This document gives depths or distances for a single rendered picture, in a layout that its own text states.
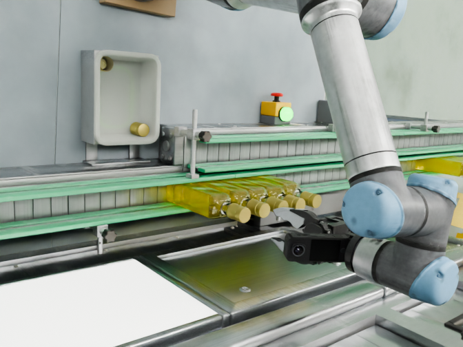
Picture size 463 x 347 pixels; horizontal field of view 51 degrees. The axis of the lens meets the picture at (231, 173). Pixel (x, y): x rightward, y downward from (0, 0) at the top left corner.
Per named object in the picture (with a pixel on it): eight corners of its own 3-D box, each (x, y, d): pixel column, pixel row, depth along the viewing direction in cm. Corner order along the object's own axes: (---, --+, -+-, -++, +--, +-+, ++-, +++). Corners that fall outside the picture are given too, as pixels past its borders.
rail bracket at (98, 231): (77, 244, 113) (102, 262, 103) (77, 216, 112) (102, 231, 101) (94, 242, 115) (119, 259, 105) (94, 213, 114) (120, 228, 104)
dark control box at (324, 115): (315, 122, 176) (333, 124, 169) (317, 99, 174) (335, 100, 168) (330, 121, 181) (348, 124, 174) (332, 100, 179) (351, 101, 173)
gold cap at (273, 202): (264, 211, 115) (277, 216, 112) (265, 197, 114) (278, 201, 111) (275, 209, 117) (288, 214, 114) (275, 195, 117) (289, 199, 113)
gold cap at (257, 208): (245, 214, 111) (258, 219, 108) (247, 199, 111) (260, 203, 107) (257, 213, 114) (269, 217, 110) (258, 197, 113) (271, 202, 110)
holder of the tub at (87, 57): (80, 162, 123) (94, 166, 117) (80, 50, 118) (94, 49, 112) (141, 158, 134) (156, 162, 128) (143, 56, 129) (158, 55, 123)
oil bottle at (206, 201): (165, 201, 125) (215, 222, 109) (165, 180, 124) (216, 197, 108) (183, 198, 129) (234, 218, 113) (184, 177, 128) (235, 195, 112)
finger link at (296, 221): (289, 208, 102) (322, 229, 96) (269, 212, 99) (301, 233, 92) (293, 195, 101) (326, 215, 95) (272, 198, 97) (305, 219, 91)
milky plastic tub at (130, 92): (80, 141, 122) (95, 146, 115) (80, 49, 117) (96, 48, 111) (142, 139, 132) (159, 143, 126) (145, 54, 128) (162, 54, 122)
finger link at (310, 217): (291, 222, 96) (323, 244, 90) (285, 224, 95) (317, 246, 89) (297, 201, 95) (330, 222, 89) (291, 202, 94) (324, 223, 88)
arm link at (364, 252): (368, 288, 80) (374, 241, 78) (346, 279, 83) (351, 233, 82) (395, 279, 84) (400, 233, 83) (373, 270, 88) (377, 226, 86)
